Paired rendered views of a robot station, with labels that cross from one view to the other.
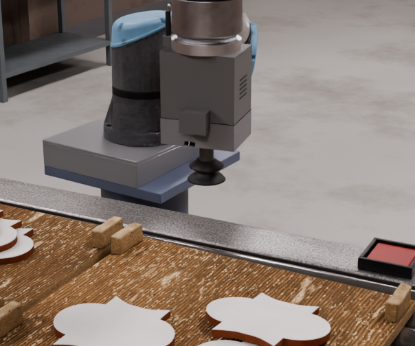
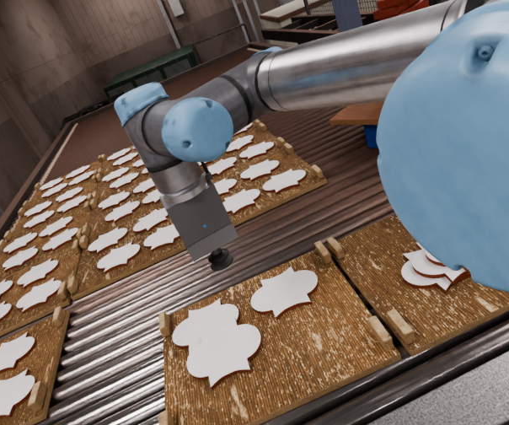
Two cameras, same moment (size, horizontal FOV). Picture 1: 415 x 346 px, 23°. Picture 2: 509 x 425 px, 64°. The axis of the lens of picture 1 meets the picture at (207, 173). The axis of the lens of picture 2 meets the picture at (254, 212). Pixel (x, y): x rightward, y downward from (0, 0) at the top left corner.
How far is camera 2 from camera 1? 1.63 m
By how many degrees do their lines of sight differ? 123
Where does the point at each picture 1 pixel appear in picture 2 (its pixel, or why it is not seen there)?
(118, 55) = not seen: outside the picture
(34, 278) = (372, 279)
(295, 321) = (208, 359)
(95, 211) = not seen: outside the picture
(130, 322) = (281, 297)
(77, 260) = (382, 304)
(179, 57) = not seen: hidden behind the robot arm
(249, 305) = (241, 350)
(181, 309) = (279, 328)
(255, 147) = not seen: outside the picture
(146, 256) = (357, 342)
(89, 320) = (297, 282)
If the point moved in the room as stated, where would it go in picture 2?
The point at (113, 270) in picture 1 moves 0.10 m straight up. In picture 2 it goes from (351, 316) to (338, 277)
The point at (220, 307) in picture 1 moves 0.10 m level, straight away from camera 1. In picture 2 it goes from (250, 334) to (286, 357)
